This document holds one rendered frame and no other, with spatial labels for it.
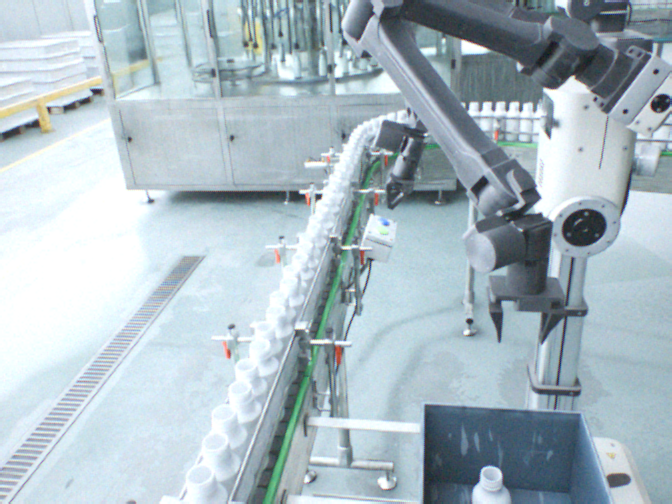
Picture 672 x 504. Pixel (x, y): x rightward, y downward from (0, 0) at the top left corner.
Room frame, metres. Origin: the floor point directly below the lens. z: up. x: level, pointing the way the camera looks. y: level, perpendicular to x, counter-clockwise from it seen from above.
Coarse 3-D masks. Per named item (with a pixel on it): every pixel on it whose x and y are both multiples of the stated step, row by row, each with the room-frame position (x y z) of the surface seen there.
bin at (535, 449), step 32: (448, 416) 0.94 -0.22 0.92; (480, 416) 0.92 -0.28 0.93; (512, 416) 0.91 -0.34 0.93; (544, 416) 0.90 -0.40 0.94; (576, 416) 0.89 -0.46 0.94; (448, 448) 0.94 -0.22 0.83; (480, 448) 0.92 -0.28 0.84; (512, 448) 0.91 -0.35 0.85; (544, 448) 0.90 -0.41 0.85; (576, 448) 0.88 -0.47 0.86; (448, 480) 0.93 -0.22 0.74; (512, 480) 0.91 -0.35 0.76; (544, 480) 0.90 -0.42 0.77; (576, 480) 0.86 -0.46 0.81
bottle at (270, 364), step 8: (256, 344) 0.89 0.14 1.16; (264, 344) 0.89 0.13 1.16; (256, 352) 0.86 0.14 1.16; (264, 352) 0.86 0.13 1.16; (256, 360) 0.86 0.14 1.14; (264, 360) 0.86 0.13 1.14; (272, 360) 0.87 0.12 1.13; (264, 368) 0.85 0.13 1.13; (272, 368) 0.86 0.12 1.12; (264, 376) 0.85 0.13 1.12; (272, 376) 0.85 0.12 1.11; (272, 384) 0.85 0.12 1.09; (280, 384) 0.87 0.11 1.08; (280, 392) 0.87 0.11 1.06; (272, 400) 0.85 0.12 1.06; (280, 400) 0.86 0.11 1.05; (272, 408) 0.85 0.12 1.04; (272, 416) 0.85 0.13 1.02; (272, 424) 0.85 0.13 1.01
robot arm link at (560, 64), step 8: (552, 48) 1.09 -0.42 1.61; (560, 48) 1.08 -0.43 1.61; (544, 56) 1.11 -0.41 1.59; (552, 56) 1.09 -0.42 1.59; (560, 56) 1.08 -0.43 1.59; (568, 56) 1.07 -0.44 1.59; (592, 56) 1.10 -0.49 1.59; (544, 64) 1.11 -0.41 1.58; (552, 64) 1.09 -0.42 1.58; (560, 64) 1.09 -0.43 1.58; (568, 64) 1.08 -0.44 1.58; (576, 64) 1.07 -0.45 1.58; (584, 64) 1.11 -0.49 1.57; (552, 72) 1.10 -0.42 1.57; (560, 72) 1.09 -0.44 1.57; (568, 72) 1.09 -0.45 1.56; (576, 72) 1.12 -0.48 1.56; (560, 80) 1.09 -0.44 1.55
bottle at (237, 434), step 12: (216, 408) 0.71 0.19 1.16; (228, 408) 0.72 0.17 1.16; (216, 420) 0.69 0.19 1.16; (228, 420) 0.69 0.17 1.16; (216, 432) 0.69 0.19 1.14; (228, 432) 0.68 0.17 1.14; (240, 432) 0.70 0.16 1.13; (240, 444) 0.68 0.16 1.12; (240, 456) 0.68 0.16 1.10; (252, 468) 0.71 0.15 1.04; (252, 480) 0.69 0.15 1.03
